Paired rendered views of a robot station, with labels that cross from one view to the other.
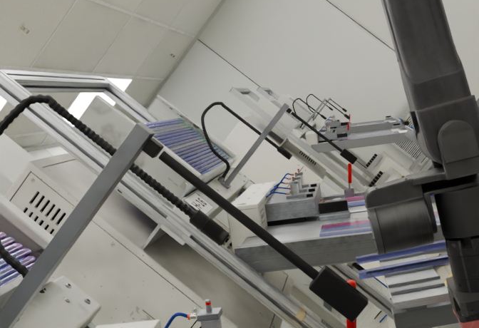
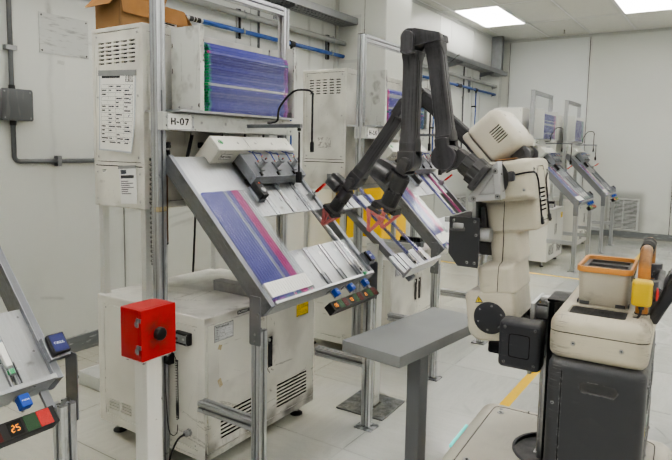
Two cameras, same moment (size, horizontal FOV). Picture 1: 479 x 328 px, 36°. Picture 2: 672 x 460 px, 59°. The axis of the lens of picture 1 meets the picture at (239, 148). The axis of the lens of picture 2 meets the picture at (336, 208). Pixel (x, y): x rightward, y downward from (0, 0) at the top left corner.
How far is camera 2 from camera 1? 189 cm
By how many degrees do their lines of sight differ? 27
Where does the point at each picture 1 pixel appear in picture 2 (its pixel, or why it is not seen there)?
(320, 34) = (650, 109)
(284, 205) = not seen: hidden behind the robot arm
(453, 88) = (359, 174)
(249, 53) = (604, 75)
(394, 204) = (334, 179)
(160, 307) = (334, 145)
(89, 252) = (334, 110)
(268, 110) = (538, 118)
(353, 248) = not seen: hidden behind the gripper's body
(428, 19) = (369, 159)
